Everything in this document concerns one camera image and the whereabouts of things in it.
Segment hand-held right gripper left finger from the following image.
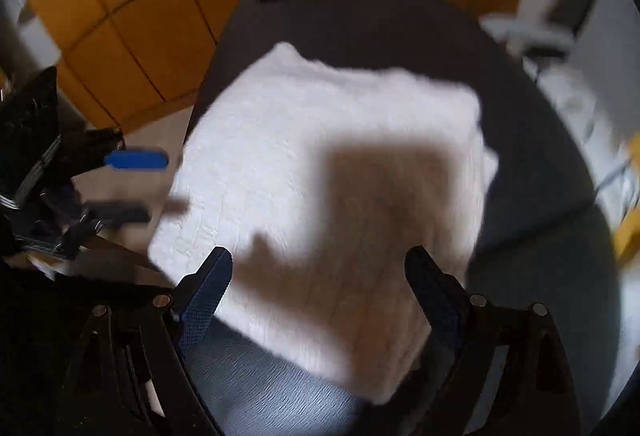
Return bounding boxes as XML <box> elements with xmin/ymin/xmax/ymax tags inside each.
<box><xmin>55</xmin><ymin>246</ymin><xmax>234</xmax><ymax>436</ymax></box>

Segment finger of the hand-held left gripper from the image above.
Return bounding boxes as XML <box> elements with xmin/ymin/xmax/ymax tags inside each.
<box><xmin>104</xmin><ymin>148</ymin><xmax>168</xmax><ymax>172</ymax></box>
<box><xmin>80</xmin><ymin>202</ymin><xmax>152</xmax><ymax>226</ymax></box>

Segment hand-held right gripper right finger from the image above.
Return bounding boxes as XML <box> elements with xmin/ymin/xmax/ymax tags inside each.
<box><xmin>404</xmin><ymin>246</ymin><xmax>583</xmax><ymax>436</ymax></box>

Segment cream knit sweater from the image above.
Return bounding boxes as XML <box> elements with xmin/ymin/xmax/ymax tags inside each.
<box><xmin>147</xmin><ymin>41</ymin><xmax>501</xmax><ymax>407</ymax></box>

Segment grey yellow blue sofa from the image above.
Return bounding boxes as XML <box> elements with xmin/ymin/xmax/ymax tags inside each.
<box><xmin>480</xmin><ymin>0</ymin><xmax>640</xmax><ymax>267</ymax></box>

